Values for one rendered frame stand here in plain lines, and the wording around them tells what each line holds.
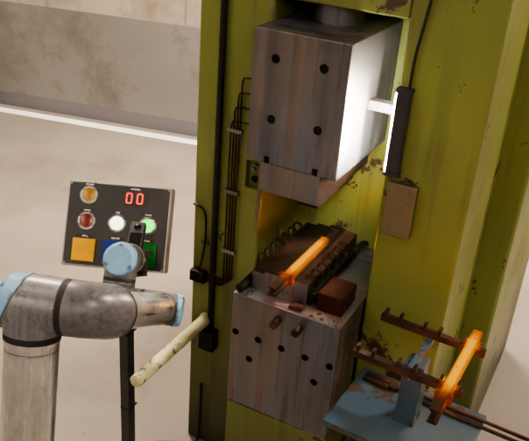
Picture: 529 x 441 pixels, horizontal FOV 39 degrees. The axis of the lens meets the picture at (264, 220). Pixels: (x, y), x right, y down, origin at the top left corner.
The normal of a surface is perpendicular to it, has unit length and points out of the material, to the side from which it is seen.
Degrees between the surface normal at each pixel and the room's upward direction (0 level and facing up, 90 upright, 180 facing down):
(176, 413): 0
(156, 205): 60
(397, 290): 90
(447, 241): 90
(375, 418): 0
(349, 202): 90
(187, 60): 90
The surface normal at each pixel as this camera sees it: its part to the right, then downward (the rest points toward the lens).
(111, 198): -0.01, -0.05
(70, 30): -0.27, 0.42
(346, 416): 0.07, -0.89
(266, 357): -0.47, 0.37
